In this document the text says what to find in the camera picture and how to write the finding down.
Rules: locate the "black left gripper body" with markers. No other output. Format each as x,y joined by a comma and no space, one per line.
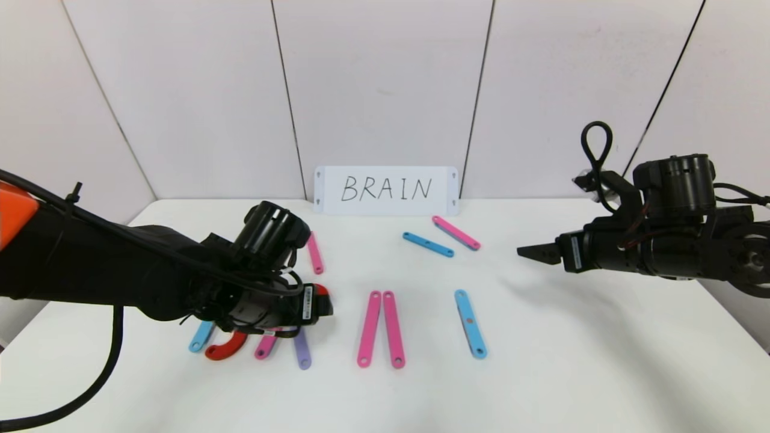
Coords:
310,304

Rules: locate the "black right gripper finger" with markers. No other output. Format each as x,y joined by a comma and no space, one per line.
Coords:
548,259
544,248

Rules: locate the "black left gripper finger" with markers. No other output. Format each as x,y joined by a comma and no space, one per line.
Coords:
326,302
326,311

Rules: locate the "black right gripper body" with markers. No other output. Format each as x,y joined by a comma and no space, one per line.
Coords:
571,252

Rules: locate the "red curved letter piece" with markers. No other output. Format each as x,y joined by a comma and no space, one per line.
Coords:
322,290
228,350

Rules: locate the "purple short bar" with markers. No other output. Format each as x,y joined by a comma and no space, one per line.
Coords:
302,352

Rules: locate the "pink bar with holes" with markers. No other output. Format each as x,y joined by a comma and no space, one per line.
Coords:
393,330
456,233
368,331
264,347
315,252

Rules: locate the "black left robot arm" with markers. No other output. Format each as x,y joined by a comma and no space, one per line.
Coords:
120,270

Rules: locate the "white BRAIN sign card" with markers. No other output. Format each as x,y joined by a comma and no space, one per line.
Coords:
385,207

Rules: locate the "blue flat bar with holes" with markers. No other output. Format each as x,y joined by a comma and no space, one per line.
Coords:
470,324
200,338
428,245

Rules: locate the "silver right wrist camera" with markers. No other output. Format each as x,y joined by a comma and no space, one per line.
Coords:
585,181

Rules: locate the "black right camera bracket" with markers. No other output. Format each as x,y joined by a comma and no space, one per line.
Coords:
625,193

